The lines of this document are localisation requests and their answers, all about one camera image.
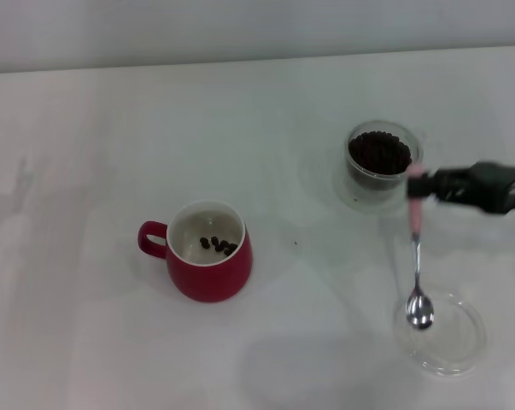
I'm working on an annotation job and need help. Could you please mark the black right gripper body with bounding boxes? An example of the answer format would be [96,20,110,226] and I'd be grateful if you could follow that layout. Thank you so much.
[435,161,515,217]

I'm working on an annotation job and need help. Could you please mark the pink handled metal spoon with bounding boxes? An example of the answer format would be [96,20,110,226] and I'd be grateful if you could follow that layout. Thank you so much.
[405,164,436,331]

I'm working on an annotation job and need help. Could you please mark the red ceramic mug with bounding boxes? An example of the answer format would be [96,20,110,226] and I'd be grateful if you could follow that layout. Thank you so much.
[138,199,255,304]

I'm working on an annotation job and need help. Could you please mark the clear glass cup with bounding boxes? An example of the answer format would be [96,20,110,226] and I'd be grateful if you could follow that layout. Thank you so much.
[332,120,424,214]

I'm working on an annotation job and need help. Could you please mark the coffee beans in glass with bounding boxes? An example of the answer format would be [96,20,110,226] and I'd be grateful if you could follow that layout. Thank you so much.
[348,130,414,191]

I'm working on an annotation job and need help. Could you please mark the coffee beans in mug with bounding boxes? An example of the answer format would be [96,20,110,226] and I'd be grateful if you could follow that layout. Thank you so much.
[199,236,240,257]

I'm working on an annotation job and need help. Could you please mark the clear glass dish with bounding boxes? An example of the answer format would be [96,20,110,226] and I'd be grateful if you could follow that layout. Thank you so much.
[392,292,488,378]

